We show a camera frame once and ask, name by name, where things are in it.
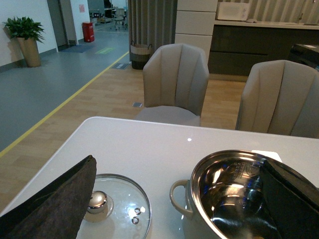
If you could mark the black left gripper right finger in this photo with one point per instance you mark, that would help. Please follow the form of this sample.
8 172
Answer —
292 200

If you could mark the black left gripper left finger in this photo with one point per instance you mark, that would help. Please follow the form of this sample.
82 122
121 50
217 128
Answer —
57 210

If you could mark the glass pot lid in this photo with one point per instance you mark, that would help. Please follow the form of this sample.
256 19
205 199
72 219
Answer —
118 209

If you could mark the steel cooking pot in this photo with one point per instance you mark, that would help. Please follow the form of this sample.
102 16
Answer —
224 199

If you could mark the table label sticker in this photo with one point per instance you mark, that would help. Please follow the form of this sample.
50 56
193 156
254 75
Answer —
268 154

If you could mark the beige chair right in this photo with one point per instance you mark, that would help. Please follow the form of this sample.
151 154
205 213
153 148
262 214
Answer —
280 97

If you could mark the beige chair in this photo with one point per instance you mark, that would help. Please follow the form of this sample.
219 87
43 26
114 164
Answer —
175 81
280 97

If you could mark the black appliance box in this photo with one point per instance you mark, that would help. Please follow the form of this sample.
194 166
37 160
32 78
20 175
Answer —
305 54

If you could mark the dark kitchen counter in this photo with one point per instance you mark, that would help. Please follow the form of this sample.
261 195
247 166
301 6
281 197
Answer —
235 49

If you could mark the beige chair left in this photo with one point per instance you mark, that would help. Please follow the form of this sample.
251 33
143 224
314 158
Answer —
175 81

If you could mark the woven laundry basket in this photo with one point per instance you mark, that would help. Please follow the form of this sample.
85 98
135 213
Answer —
140 54

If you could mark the potted green plant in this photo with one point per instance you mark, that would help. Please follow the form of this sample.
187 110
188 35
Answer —
28 33

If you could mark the red bin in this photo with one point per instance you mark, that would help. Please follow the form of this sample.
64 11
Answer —
88 31

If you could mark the white microwave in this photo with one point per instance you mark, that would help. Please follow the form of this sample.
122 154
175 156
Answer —
234 11

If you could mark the office chair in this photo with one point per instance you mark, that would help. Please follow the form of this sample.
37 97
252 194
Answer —
119 18

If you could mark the white cabinet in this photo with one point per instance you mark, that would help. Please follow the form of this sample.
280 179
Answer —
195 22

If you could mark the grey curtain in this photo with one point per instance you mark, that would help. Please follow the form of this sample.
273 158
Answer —
152 22

